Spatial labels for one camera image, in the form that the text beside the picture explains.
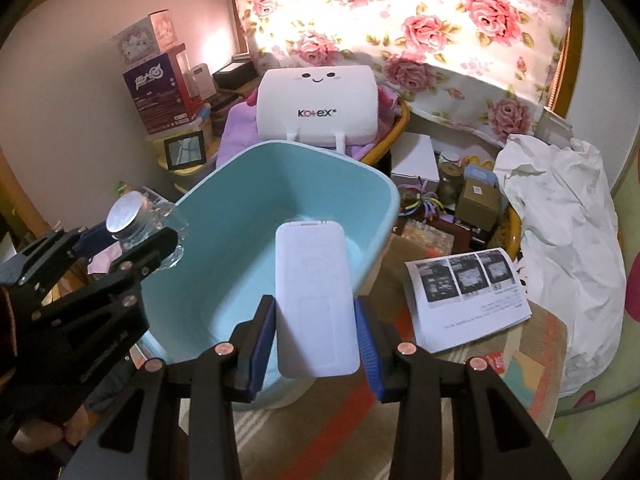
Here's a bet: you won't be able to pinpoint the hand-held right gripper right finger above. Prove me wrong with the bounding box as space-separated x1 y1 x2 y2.
354 296 576 480

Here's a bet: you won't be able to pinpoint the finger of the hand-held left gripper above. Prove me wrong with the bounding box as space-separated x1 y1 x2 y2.
35 229 182 346
17 227 113 286

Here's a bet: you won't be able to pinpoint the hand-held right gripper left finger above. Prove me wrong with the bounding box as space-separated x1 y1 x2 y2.
60 294 277 480

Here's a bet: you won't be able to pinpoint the glass jar with metal lid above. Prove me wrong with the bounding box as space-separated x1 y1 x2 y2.
105 191 191 270

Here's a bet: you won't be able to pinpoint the white card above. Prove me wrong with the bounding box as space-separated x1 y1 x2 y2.
274 220 361 379

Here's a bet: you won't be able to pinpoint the light blue plastic basin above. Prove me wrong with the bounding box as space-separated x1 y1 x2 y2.
135 140 402 411

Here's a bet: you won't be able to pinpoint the person's left hand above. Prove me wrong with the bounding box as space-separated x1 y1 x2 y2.
50 405 88 448

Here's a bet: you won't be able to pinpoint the striped table mat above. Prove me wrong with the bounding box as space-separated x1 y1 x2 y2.
230 240 566 480

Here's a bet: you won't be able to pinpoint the printed paper sheet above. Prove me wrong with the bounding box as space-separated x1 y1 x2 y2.
404 247 533 355

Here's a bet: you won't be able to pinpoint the patterned flat tin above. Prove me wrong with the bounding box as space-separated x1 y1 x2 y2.
397 217 473 253

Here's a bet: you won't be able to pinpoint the purple printed box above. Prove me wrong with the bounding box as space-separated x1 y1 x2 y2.
122 44 201 136

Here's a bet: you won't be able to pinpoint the dark brown boxes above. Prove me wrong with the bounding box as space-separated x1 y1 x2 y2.
211 91 237 137

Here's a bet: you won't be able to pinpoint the white power bank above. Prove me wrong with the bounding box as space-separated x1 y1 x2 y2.
187 63 213 103

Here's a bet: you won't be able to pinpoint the brown cardboard box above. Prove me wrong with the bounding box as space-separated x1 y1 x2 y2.
457 177 501 233

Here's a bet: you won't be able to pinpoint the dark glass jar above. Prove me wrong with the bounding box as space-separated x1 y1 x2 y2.
437 152 463 201

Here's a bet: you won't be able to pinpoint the black box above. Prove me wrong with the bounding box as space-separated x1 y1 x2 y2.
212 60 258 93

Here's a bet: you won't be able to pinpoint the white cardboard box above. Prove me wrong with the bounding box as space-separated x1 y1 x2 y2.
390 132 441 191

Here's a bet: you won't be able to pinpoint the white cat printed box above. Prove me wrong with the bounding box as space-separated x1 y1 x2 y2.
112 10 183 68

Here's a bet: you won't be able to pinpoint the white crumpled cloth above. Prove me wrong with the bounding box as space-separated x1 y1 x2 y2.
492 132 628 398

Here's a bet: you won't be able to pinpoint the tall wicker basket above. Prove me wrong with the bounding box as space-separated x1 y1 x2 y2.
360 95 411 166

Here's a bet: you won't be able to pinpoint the white smiley plush pillow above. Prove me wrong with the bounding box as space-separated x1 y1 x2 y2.
256 65 381 153

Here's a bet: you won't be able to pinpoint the floral rose curtain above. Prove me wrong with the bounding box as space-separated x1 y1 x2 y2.
227 0 583 133

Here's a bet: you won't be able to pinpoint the black picture frame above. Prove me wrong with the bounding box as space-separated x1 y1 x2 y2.
164 131 208 171

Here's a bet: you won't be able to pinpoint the colourful hair ties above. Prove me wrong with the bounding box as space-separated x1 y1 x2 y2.
400 180 446 221

